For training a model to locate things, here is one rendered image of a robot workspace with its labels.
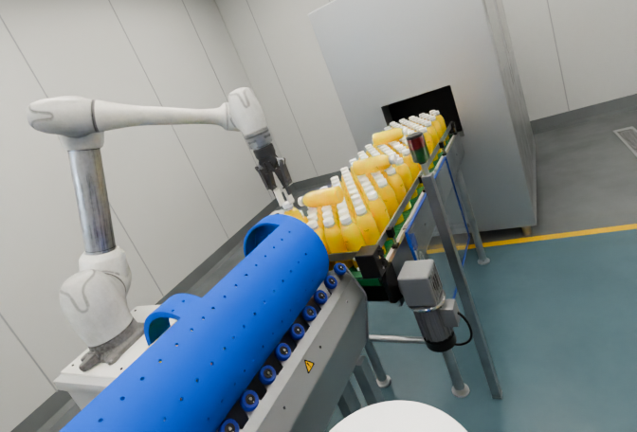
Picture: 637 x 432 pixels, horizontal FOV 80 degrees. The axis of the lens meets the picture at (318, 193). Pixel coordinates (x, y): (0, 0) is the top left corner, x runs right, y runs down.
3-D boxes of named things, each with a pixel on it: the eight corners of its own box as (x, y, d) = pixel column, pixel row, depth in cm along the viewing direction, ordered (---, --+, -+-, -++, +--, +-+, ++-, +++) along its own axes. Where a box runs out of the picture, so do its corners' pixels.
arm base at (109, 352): (69, 372, 124) (60, 359, 122) (124, 324, 142) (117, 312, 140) (101, 376, 115) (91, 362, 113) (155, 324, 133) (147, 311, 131)
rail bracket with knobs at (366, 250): (359, 282, 129) (349, 257, 126) (366, 270, 135) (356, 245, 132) (386, 281, 124) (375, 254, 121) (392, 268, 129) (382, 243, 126)
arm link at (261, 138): (257, 132, 129) (264, 148, 131) (272, 124, 137) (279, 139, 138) (238, 138, 134) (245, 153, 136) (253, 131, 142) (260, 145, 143)
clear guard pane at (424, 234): (443, 336, 153) (406, 233, 140) (468, 236, 215) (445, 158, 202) (444, 336, 153) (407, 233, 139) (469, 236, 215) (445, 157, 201)
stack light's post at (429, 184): (492, 398, 171) (420, 177, 141) (492, 390, 174) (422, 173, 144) (501, 399, 169) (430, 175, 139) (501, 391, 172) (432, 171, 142)
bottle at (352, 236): (360, 259, 144) (343, 215, 139) (375, 260, 139) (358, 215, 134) (351, 269, 140) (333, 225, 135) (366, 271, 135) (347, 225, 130)
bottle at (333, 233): (339, 273, 140) (320, 229, 135) (336, 265, 147) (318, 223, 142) (356, 266, 140) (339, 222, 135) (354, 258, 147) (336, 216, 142)
